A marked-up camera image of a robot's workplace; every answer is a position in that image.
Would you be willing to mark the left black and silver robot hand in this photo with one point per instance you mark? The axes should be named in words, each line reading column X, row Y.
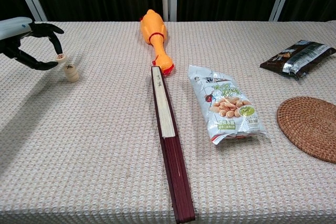
column 13, row 28

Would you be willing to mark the wooden chess piece red character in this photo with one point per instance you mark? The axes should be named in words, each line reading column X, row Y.
column 61, row 57

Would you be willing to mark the wooden chess piece red cross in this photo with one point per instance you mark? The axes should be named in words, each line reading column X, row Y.
column 73, row 80

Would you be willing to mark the orange rubber chicken toy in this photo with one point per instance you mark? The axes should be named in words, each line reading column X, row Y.
column 155, row 28

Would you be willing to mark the beige waffle tablecloth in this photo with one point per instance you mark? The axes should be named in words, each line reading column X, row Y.
column 105, row 182

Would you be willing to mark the dark red folded fan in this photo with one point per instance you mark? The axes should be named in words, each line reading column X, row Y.
column 178, row 169

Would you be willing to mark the white peanut snack bag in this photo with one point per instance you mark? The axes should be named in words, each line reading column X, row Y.
column 225, row 103

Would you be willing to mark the dark brown snack packet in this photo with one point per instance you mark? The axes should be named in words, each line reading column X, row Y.
column 296, row 58

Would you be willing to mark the round woven rattan coaster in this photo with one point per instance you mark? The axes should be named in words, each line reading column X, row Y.
column 307, row 127

